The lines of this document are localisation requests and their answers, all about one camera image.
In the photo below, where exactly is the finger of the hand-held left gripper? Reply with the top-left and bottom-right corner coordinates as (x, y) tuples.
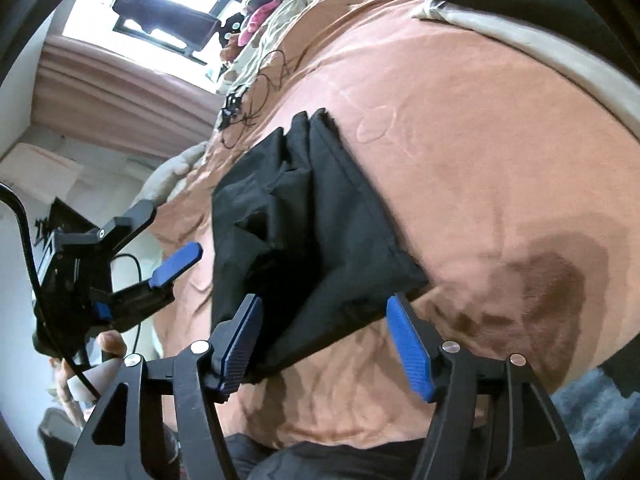
(96, 241), (204, 332)
(95, 199), (159, 257)

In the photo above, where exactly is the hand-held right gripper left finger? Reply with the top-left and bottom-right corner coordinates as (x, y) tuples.
(64, 294), (265, 480)

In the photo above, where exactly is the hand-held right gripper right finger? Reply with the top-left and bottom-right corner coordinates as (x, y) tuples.
(386, 294), (586, 480)

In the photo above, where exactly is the black garment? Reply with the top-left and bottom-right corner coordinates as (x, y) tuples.
(210, 107), (432, 387)

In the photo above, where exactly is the pile of light clothes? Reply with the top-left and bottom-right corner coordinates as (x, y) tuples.
(220, 0), (352, 87)

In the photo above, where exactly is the person's left hand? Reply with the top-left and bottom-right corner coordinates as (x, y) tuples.
(97, 330), (127, 362)

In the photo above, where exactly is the beige plush pillow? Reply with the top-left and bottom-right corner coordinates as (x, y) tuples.
(136, 139), (212, 207)

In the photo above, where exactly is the pink curtain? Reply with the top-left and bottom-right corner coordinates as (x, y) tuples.
(32, 35), (224, 162)

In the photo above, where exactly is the person's dark clothing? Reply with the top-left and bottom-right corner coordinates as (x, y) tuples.
(165, 429), (437, 480)

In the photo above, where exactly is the window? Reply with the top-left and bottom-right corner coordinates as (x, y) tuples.
(65, 0), (262, 94)

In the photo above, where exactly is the dark hanging garment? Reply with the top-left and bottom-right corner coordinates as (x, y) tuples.
(112, 0), (222, 57)

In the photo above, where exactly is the orange bed sheet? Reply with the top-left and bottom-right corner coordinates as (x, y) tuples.
(150, 0), (640, 452)

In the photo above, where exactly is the grey blue rug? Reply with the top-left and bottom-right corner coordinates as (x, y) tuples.
(549, 366), (640, 480)

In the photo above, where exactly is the small black device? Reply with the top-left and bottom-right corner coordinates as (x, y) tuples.
(219, 15), (247, 44)

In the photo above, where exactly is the pink cloth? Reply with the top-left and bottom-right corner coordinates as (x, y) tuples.
(239, 1), (282, 47)

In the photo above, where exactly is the white blanket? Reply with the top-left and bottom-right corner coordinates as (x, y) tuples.
(414, 0), (640, 134)

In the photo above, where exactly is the thin black wire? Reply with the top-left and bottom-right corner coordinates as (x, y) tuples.
(111, 254), (144, 362)

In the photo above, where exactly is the tangled thin black cable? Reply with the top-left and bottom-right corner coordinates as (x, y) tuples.
(216, 49), (307, 150)

